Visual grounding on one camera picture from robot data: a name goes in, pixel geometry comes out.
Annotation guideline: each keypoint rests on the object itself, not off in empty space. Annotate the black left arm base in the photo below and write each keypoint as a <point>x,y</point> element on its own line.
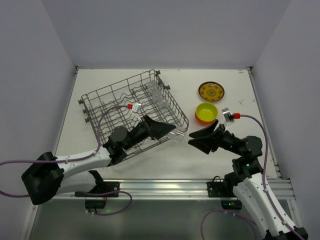
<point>100,187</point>

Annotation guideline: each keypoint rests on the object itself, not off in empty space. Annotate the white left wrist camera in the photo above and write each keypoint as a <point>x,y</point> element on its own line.
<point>136,109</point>

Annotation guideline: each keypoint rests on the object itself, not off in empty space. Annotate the aluminium mounting rail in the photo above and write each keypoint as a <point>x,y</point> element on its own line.
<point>166,189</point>

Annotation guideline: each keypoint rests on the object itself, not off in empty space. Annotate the grey wire dish rack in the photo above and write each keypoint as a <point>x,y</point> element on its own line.
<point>110,106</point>

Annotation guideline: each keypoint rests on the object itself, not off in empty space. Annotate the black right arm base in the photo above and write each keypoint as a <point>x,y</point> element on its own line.
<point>217,188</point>

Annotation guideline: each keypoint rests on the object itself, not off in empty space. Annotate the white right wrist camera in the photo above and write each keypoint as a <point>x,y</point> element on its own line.
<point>229,118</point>

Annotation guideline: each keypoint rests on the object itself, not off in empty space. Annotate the orange bowl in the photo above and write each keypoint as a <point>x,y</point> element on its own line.
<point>205,118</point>

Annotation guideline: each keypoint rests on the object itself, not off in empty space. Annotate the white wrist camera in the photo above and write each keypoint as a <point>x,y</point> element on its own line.
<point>229,118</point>
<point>136,109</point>

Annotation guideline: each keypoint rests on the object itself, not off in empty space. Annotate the lime green bowl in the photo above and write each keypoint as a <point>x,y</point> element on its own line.
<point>206,107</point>

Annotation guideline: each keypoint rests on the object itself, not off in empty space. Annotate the yellow patterned plate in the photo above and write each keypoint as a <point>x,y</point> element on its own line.
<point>211,91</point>

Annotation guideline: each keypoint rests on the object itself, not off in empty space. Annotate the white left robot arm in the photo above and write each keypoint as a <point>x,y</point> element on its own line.
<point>48,175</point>

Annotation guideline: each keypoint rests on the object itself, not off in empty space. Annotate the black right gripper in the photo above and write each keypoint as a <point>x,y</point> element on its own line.
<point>217,137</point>

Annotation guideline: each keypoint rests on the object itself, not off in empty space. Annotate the clear glass cup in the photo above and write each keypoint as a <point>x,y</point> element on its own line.
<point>156,95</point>
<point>151,86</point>
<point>177,134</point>
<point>162,104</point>

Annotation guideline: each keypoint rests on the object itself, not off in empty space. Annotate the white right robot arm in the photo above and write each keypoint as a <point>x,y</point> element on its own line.
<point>247,182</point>

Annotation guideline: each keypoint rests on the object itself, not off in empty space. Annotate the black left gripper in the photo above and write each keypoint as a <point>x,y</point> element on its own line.
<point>149,128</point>

